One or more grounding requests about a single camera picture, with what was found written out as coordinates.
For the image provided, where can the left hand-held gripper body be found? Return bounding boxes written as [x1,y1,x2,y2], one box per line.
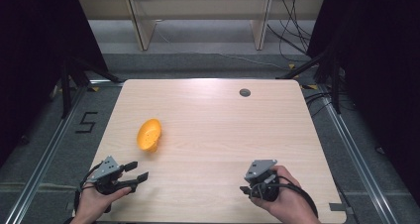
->
[87,155,127,196]

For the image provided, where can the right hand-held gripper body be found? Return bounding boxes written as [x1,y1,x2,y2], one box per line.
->
[244,159,280,203]

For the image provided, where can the orange plastic bowl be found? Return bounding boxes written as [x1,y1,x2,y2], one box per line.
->
[136,118,162,154]

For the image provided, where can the person's left hand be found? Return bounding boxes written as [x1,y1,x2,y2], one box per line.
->
[69,184,133,224]

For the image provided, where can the person's right hand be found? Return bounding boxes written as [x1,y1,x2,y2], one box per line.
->
[251,165,322,224]

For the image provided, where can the black tripod stand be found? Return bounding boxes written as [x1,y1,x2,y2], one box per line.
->
[276,47,343,115]
[58,56,122,120]

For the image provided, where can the black curtain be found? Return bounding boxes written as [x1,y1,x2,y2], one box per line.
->
[306,0,420,198]
[0,0,109,168]

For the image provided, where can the left hand-held gripper black cable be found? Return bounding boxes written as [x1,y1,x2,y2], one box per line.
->
[73,162,104,216]

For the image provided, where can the hand-held gripper black cable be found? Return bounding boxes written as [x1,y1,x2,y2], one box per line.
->
[250,179,320,219]
[73,162,104,216]

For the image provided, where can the right hand-held gripper black cable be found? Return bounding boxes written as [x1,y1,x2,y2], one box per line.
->
[250,179,320,219]

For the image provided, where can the aluminium floor rail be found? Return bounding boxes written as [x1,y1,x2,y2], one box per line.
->
[318,84,400,224]
[3,79,125,224]

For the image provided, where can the grey table corner bracket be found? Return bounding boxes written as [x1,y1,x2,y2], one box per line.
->
[328,201,355,216]

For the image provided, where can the black floor cables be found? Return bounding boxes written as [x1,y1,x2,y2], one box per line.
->
[303,90,333,119]

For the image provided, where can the bundle of black hanging cables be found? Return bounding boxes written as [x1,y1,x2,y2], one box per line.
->
[266,0,314,63]

